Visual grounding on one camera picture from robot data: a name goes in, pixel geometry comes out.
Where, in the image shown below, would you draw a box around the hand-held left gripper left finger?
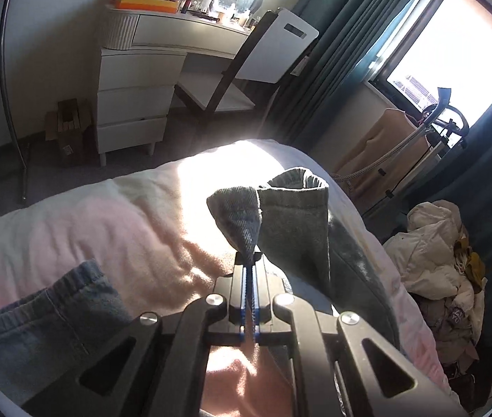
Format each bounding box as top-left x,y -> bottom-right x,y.
24,264 -> 253,417

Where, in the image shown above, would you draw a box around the wide teal curtain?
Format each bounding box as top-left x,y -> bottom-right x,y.
428,91 -> 492,348

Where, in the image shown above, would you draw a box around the grey crumpled clothes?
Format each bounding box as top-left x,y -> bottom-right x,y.
415,287 -> 487,378

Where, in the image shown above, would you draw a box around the pink and white blanket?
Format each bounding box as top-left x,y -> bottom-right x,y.
0,139 -> 455,417

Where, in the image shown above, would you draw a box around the white dressing table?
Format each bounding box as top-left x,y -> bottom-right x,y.
96,4 -> 255,166

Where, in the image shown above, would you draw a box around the white chair with dark frame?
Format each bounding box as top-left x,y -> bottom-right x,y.
174,9 -> 320,126

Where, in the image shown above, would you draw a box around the curved metal lamp pole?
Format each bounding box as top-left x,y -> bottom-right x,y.
0,0 -> 33,205

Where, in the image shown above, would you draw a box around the garment steamer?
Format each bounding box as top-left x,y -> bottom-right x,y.
341,87 -> 470,218

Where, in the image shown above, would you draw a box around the mustard yellow garment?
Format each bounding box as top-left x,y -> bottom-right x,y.
454,235 -> 487,296

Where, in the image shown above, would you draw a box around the window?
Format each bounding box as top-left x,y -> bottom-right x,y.
368,0 -> 492,118

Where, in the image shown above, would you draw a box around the orange box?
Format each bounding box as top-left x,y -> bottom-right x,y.
114,0 -> 181,13

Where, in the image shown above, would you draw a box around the grey-blue denim jeans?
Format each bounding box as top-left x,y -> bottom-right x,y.
0,167 -> 403,407

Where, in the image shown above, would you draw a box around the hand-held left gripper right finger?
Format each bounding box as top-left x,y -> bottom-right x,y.
252,255 -> 468,417

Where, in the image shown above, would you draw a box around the narrow teal curtain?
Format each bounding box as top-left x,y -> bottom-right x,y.
267,0 -> 442,153

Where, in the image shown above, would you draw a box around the cardboard box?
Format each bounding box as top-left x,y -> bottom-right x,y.
45,98 -> 94,168

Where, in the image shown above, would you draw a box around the cluster of cosmetic bottles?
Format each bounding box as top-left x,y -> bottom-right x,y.
180,0 -> 264,31

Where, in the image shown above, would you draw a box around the white down jacket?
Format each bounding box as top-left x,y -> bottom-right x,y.
382,200 -> 477,300

